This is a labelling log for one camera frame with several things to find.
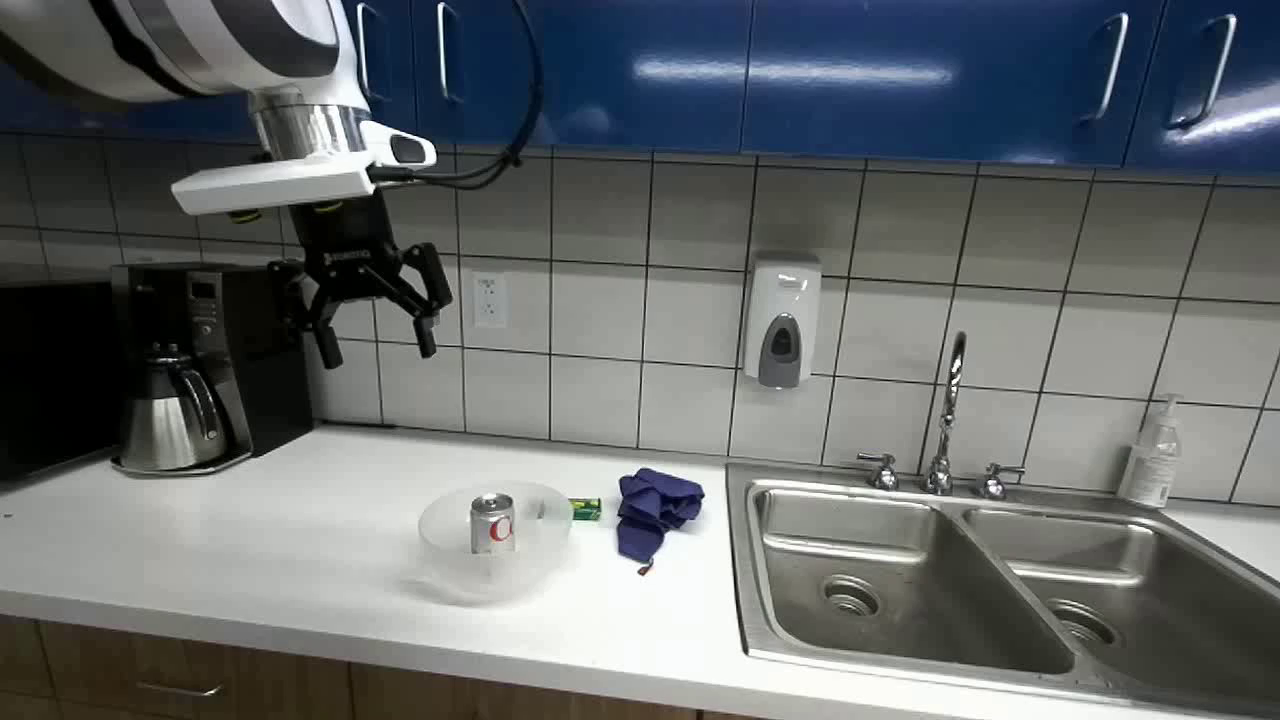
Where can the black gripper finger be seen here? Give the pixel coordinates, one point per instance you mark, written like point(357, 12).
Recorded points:
point(425, 303)
point(322, 327)

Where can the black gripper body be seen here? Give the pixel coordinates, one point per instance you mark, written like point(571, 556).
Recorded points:
point(347, 243)

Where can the grey soda can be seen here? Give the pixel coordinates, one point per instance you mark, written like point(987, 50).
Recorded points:
point(494, 527)

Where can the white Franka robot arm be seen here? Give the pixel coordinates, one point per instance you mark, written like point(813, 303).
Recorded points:
point(202, 43)

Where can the clear plastic bowl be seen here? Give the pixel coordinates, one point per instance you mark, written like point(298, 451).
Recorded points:
point(453, 565)

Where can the black coffee maker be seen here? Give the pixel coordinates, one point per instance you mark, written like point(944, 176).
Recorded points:
point(244, 344)

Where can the steel coffee carafe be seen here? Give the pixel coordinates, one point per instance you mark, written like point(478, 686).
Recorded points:
point(166, 422)

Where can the blue cabinet door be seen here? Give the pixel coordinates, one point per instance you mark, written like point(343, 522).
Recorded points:
point(389, 55)
point(626, 64)
point(1262, 83)
point(932, 83)

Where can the small green object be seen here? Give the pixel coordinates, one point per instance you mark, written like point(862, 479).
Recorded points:
point(584, 508)

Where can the black microwave oven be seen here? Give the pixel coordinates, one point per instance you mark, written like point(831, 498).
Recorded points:
point(55, 381)

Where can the blue cloth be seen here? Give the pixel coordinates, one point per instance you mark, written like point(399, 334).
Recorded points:
point(652, 506)

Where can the wooden drawer front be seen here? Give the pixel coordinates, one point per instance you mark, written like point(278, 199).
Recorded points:
point(507, 703)
point(264, 686)
point(21, 667)

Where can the chrome faucet spout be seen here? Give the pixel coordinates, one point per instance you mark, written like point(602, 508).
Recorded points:
point(948, 400)

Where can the stainless steel double sink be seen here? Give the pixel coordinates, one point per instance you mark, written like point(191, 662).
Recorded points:
point(921, 584)

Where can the clear soap bottle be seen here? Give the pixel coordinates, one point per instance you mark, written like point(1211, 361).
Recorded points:
point(1150, 460)

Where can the white wall outlet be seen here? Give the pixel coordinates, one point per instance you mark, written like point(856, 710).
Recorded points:
point(488, 303)

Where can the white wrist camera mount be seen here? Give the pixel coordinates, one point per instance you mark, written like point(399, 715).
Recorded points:
point(284, 182)

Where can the white wall soap dispenser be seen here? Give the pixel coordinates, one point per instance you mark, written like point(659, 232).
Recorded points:
point(783, 323)

